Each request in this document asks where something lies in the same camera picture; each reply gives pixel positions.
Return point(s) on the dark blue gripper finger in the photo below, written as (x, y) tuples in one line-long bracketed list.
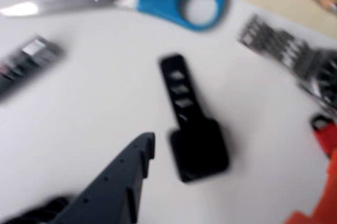
[(110, 195)]

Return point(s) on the black AA battery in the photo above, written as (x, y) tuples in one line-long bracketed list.
[(26, 63)]

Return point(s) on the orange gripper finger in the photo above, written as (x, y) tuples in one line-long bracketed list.
[(323, 208)]

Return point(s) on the black plastic clip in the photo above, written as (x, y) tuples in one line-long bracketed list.
[(197, 150)]

